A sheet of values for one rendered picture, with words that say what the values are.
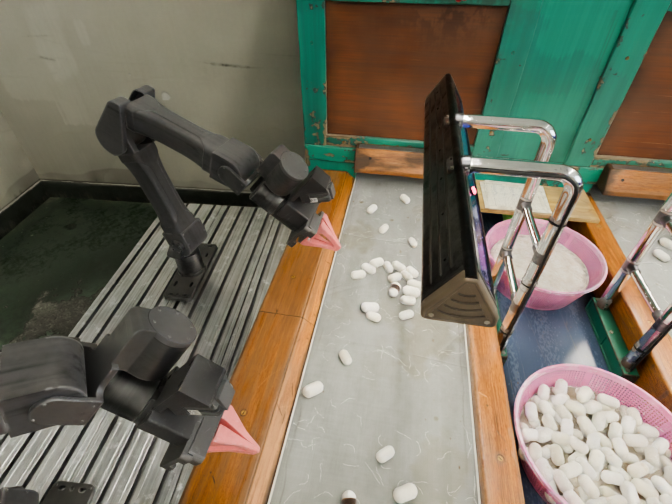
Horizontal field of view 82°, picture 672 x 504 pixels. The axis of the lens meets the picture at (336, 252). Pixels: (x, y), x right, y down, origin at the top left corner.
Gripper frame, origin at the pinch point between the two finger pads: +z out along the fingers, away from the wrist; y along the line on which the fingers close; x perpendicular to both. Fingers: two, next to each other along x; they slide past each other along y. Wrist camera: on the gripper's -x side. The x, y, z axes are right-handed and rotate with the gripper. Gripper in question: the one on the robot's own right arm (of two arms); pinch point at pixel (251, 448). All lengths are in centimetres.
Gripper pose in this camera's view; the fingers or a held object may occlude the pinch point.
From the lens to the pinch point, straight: 56.9
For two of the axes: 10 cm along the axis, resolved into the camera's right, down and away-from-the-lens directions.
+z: 7.6, 5.7, 3.3
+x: -6.3, 5.0, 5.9
